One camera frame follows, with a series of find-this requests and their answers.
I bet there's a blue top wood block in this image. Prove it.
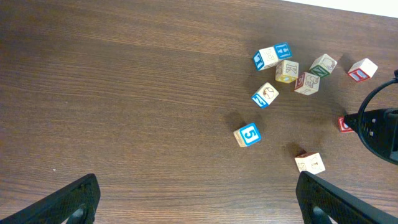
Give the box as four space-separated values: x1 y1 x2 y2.
274 42 293 60

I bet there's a yellow letter K block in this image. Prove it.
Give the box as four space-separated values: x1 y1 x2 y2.
275 60 299 83

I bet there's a far red wood block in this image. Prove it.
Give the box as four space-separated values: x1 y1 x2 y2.
348 58 378 82

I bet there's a blue baseball wood block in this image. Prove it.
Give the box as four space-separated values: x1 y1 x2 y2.
251 82 279 109

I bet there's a letter M wood block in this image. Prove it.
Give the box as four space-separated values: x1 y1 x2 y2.
295 152 326 174

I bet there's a wood block red E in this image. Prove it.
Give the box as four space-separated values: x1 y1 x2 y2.
294 72 320 96

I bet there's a green letter N block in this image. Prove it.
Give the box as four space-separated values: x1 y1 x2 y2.
309 54 338 78

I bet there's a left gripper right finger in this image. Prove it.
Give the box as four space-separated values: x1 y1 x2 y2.
295 171 397 224

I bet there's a wood block blue side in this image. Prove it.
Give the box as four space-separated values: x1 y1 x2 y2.
252 47 279 71

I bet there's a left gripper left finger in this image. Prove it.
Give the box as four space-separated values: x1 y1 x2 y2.
1 174 101 224

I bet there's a blue number 5 block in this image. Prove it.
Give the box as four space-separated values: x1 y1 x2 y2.
233 123 262 147

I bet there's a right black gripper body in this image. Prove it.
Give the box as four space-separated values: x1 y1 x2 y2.
344 108 397 165

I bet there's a red number wood block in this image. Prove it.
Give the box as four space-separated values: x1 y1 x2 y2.
338 116 353 133

